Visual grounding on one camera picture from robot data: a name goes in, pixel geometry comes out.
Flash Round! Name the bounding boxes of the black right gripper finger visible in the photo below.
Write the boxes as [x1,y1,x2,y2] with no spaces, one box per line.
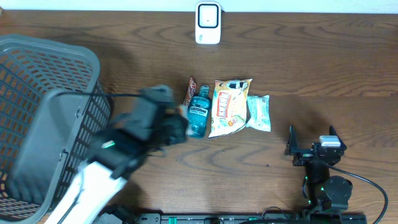
[284,125,299,156]
[329,126,347,151]

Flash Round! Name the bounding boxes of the orange red snack stick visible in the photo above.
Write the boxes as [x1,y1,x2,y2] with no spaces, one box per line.
[183,78,197,107]

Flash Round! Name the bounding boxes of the blue Listerine mouthwash bottle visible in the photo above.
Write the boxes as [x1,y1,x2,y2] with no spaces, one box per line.
[188,85,212,138]

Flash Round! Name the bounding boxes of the pale green tissue pack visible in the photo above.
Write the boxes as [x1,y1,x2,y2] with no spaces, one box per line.
[246,95,271,132]

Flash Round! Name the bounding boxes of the yellow snack bag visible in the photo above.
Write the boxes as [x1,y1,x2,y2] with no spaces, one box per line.
[209,79,252,138]

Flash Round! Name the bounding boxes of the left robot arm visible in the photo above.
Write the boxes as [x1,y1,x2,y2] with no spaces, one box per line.
[46,85,188,223]

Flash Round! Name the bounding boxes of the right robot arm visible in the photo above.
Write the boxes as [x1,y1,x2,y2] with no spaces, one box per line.
[285,126,353,218]

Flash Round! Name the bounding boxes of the white barcode scanner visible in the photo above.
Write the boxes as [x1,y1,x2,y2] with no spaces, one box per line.
[195,1,221,45]

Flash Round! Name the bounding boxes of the dark grey plastic basket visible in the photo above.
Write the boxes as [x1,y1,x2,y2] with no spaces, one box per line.
[1,34,111,223]

